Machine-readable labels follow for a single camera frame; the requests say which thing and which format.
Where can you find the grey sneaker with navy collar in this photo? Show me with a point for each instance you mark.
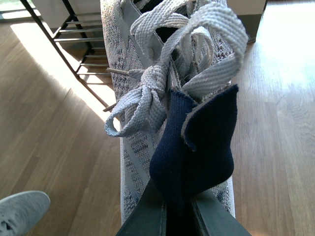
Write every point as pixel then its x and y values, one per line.
pixel 171 63

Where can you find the black metal shoe rack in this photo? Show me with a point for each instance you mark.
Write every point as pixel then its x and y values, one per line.
pixel 74 28

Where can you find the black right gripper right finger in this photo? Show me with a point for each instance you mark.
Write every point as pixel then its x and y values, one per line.
pixel 210 218

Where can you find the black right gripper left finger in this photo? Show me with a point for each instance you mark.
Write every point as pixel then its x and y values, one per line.
pixel 149 217

